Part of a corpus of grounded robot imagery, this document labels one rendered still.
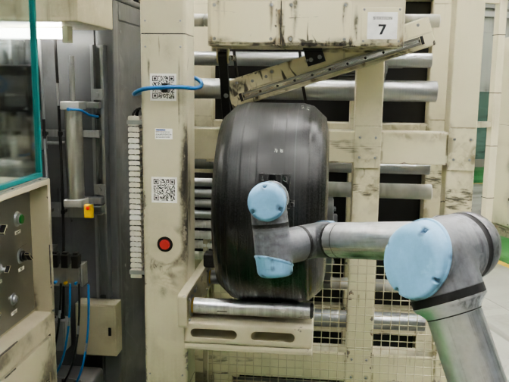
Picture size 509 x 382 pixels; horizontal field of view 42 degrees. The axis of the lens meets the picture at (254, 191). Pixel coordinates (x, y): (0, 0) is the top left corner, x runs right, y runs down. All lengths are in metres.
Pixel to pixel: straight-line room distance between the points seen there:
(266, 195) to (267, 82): 0.98
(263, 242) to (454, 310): 0.44
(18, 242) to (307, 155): 0.77
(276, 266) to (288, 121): 0.55
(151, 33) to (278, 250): 0.82
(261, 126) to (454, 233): 0.82
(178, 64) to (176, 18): 0.12
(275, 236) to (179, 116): 0.66
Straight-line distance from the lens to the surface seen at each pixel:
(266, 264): 1.32
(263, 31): 2.10
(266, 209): 1.29
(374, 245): 1.28
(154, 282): 1.97
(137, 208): 1.94
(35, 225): 1.87
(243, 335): 1.87
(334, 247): 1.35
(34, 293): 1.92
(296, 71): 2.22
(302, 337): 1.86
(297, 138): 1.71
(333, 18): 2.09
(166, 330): 2.01
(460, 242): 1.05
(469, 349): 1.05
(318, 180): 1.68
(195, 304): 1.88
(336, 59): 2.22
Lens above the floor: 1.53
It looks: 9 degrees down
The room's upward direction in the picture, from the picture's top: 1 degrees clockwise
